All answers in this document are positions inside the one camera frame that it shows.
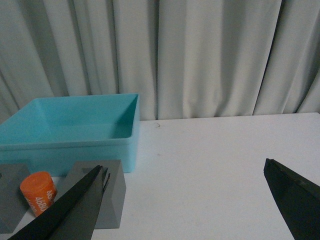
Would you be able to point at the orange cylinder part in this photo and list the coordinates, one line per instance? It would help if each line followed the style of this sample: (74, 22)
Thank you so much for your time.
(39, 191)

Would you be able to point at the gray block with square hole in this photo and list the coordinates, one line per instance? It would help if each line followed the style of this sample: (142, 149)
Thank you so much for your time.
(111, 207)

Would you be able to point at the gray block with round hole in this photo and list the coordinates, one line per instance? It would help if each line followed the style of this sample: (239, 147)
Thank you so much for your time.
(13, 205)

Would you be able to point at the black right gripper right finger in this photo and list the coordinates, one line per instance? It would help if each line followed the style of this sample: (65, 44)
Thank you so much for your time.
(297, 198)

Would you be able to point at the light blue plastic box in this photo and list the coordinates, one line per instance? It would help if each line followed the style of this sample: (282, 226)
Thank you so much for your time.
(51, 134)

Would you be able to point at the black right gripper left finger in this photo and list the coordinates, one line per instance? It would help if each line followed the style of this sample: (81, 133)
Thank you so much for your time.
(74, 215)

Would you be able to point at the pale gray curtain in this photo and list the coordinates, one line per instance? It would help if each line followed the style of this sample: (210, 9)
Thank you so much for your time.
(185, 58)

